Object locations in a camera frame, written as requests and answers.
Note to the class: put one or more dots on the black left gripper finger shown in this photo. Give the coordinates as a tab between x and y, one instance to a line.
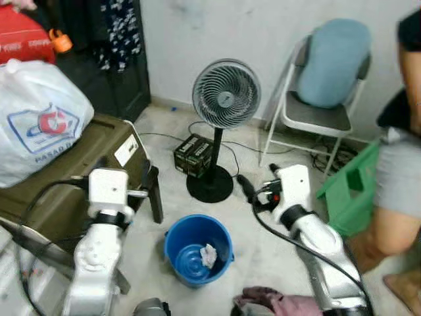
152	176
101	163

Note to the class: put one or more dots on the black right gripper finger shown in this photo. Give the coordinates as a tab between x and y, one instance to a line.
247	187

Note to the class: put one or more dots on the newspaper ball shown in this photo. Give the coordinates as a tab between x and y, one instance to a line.
208	257

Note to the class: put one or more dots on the green plastic stool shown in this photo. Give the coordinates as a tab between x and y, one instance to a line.
352	197

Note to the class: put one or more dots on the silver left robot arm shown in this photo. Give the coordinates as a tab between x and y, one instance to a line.
95	270

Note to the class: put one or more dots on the olive storage box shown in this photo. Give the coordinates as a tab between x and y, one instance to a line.
72	191

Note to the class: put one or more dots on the black cardboard box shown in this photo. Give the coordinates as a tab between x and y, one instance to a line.
193	155

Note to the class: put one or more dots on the white printed plastic bag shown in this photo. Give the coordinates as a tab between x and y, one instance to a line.
39	125

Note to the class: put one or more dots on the blue plastic bucket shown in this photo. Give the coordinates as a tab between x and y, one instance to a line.
184	250

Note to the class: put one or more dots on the dark wardrobe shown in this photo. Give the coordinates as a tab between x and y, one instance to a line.
85	85

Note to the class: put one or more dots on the grey folding chair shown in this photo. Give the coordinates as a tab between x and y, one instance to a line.
316	118

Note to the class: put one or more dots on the person in grey shorts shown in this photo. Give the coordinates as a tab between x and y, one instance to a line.
395	171

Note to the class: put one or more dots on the grey standing fan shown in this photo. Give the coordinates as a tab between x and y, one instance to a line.
225	92

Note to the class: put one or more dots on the pink crumpled cloth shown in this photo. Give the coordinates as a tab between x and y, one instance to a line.
276	303

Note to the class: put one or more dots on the grey robot left leg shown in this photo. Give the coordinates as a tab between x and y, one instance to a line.
151	308

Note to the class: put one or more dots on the orange padlock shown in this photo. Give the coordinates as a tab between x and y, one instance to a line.
60	41

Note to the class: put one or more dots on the black white floral cloth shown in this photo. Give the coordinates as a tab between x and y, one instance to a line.
120	33

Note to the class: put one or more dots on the red bag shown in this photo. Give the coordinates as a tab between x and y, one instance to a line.
23	39

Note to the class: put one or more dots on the blue pillow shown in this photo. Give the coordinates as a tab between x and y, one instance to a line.
335	62

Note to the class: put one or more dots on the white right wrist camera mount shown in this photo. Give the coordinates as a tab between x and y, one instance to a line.
293	187

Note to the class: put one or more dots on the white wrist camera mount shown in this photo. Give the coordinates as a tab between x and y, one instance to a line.
293	187
108	191

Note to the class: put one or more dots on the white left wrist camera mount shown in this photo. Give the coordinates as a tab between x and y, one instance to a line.
108	191

